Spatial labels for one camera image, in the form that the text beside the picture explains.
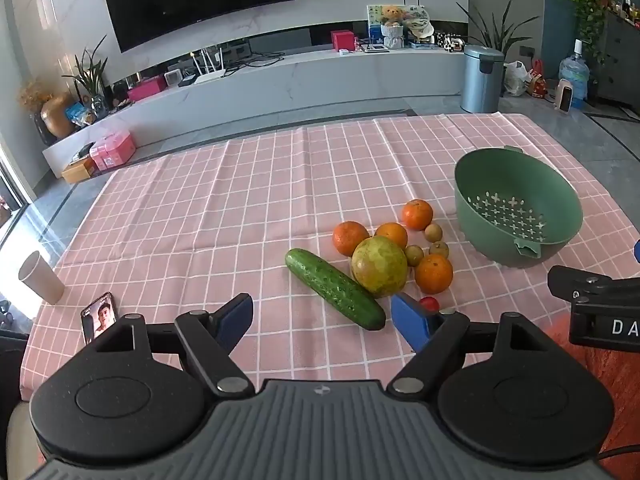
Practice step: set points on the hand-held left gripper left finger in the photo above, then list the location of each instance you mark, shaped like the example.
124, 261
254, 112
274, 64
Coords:
235, 317

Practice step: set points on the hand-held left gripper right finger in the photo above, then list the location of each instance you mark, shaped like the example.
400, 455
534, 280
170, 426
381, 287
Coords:
407, 320

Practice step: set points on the red cherry tomato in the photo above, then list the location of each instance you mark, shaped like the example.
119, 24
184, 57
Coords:
429, 304

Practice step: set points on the orange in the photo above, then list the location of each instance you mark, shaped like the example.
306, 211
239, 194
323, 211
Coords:
392, 232
417, 214
349, 237
433, 273

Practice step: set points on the yellow-green pomelo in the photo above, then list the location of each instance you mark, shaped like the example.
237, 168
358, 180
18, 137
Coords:
380, 267

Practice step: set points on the green cucumber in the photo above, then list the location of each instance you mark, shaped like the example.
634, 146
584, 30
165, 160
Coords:
332, 287

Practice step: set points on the green colander bowl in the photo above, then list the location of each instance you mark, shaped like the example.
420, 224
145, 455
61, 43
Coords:
515, 195

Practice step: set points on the person's right forearm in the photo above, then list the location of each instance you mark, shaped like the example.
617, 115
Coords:
595, 390

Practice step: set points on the pink checked tablecloth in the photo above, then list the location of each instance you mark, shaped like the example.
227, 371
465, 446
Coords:
210, 220

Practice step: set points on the black smartphone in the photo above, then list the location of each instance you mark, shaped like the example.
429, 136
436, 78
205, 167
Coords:
100, 317

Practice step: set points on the small pink heater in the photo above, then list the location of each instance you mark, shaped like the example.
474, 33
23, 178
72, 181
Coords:
565, 96

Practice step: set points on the blue water jug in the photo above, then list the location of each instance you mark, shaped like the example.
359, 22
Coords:
575, 77

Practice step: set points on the dark grey cabinet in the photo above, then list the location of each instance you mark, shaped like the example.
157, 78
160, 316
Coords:
620, 60

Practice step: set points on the red gift bag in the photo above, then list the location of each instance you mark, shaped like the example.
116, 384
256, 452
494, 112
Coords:
538, 82

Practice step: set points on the white paper cup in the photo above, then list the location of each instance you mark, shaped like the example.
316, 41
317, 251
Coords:
41, 277

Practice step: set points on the pink storage boxes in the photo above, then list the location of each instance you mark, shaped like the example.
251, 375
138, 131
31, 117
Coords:
114, 150

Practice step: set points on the white plastic bag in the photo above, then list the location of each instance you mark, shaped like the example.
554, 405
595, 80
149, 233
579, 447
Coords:
515, 79

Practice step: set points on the cardboard box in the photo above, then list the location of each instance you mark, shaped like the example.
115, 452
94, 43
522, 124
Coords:
79, 170

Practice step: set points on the grey pedal trash can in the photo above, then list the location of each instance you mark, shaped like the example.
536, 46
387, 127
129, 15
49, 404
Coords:
481, 82

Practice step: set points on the white router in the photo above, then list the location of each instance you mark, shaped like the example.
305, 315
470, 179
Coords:
210, 75

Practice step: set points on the magenta box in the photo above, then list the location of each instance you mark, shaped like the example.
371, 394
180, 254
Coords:
146, 90

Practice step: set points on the white television console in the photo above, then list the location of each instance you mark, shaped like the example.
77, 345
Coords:
300, 77

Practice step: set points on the trailing green plant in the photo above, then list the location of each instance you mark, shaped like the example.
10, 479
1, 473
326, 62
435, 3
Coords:
587, 5

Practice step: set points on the spiky green potted plant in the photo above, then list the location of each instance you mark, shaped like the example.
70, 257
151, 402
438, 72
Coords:
492, 30

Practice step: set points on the brown vase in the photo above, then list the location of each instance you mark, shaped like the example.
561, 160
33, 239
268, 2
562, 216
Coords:
56, 116

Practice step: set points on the black-and-white cow figurines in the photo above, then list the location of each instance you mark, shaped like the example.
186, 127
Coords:
449, 41

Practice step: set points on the red box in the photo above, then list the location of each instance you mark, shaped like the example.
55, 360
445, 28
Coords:
343, 40

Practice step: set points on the teddy bear bouquet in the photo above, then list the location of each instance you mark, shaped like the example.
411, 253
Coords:
392, 27

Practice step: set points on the round paper fan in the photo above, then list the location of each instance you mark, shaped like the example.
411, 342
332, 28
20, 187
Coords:
419, 25

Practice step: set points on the dried flower bunch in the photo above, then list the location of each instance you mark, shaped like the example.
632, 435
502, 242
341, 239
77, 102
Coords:
35, 97

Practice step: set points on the black television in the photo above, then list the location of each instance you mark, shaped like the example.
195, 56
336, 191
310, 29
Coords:
200, 0

